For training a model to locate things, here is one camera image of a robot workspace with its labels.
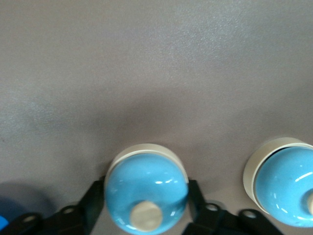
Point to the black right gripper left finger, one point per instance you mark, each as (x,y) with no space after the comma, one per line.
(83,210)

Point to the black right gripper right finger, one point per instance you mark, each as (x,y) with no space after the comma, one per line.
(203,210)

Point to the scuffed light blue call bell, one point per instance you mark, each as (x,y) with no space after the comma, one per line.
(283,181)

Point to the blue plastic tray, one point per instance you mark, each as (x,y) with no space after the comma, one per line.
(3,222)

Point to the brown table cover sheet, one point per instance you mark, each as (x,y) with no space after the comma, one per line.
(156,73)

